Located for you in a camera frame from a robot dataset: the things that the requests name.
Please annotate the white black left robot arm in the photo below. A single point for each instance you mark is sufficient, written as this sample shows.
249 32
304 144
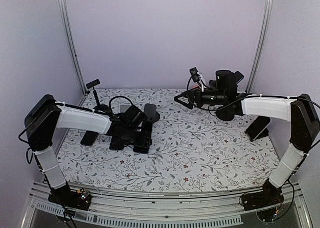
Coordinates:
130 128

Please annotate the white flat phone stand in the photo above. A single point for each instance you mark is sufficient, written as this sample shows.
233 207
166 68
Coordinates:
124 107

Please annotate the left aluminium frame post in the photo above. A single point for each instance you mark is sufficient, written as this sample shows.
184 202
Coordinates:
71 44

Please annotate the black tall phone stand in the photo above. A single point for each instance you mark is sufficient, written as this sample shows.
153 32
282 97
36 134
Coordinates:
226 114

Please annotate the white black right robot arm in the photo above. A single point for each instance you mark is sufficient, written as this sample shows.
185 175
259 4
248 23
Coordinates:
300 111

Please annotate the black phone on tall stand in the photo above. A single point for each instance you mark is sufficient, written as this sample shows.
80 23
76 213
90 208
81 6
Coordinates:
238 77

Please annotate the black round-base phone stand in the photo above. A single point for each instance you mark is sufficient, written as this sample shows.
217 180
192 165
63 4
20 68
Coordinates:
96 95

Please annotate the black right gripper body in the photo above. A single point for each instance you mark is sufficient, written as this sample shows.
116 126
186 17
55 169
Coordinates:
200 102

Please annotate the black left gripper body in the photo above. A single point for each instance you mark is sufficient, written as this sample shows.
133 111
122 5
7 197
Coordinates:
141 141

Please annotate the aluminium frame post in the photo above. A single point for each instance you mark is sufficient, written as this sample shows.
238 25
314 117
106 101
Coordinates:
267 12
71 44

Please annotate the right aluminium frame post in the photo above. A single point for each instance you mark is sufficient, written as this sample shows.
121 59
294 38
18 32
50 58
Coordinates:
267 12

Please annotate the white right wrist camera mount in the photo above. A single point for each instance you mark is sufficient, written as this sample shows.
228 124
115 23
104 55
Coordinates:
201 82

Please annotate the aluminium front rail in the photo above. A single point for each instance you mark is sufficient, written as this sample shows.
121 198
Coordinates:
112 208

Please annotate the floral patterned table mat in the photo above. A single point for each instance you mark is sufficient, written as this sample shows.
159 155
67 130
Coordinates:
192 151

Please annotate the black phone with pink edge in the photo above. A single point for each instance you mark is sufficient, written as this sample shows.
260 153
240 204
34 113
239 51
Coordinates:
89 138

